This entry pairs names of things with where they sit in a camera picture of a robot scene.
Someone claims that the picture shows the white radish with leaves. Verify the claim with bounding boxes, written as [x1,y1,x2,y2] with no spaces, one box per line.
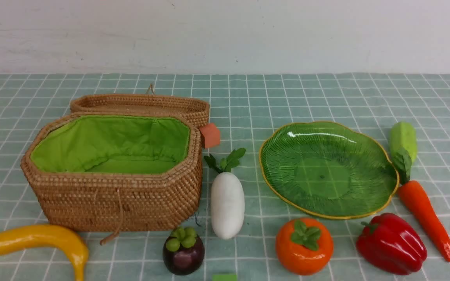
[204,148,246,240]

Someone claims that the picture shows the purple mangosteen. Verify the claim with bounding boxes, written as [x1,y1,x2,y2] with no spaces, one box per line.
[162,227,205,276]

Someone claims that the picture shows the orange persimmon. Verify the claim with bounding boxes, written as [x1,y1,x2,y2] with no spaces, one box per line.
[275,217,334,276]

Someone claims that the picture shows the green cucumber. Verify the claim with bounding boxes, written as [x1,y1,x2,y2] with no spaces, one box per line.
[389,121,418,164]

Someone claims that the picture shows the orange carrot with leaves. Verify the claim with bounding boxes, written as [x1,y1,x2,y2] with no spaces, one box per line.
[391,148,450,263]

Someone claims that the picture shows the red bell pepper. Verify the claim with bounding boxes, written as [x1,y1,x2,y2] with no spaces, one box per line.
[356,212,427,276]

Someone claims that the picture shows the yellow banana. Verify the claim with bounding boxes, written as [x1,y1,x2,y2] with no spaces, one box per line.
[0,224,89,281]

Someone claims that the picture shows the orange foam cube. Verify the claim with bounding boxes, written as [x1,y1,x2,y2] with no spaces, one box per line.
[198,123,220,149]

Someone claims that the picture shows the woven wicker basket lid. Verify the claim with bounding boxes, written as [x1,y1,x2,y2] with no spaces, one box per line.
[70,84,210,127]

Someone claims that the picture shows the green leaf-shaped glass plate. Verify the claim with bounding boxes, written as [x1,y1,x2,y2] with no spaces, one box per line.
[259,121,400,219]

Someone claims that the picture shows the woven wicker basket green lining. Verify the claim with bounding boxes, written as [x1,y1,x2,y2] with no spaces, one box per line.
[20,112,202,232]

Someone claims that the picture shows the green foam block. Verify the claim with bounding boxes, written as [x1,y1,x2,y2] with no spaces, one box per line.
[211,274,238,281]

